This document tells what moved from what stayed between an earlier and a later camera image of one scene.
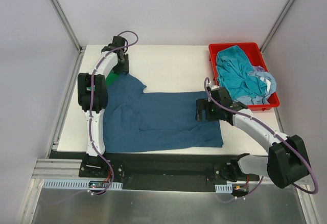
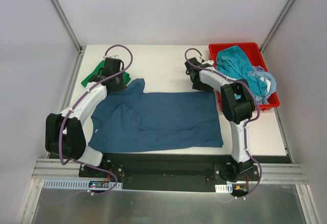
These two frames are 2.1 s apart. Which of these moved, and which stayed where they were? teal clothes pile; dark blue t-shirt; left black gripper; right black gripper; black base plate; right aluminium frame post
Moved: right black gripper; left black gripper
Stayed: dark blue t-shirt; right aluminium frame post; black base plate; teal clothes pile
